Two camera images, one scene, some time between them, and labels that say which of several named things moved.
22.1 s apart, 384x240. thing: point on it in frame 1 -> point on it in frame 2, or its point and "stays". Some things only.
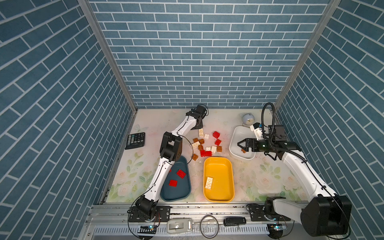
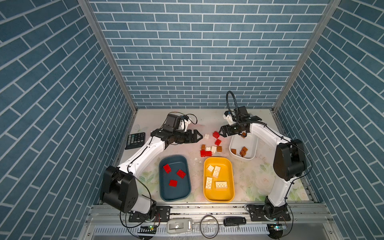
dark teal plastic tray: (183, 190) stays
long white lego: (195, 144) -> (221, 184)
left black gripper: (200, 123) -> (188, 136)
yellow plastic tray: (222, 169) stays
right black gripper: (248, 144) -> (229, 133)
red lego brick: (181, 173) stays
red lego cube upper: (216, 134) stays
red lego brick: (173, 183) stays
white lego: (209, 182) stays
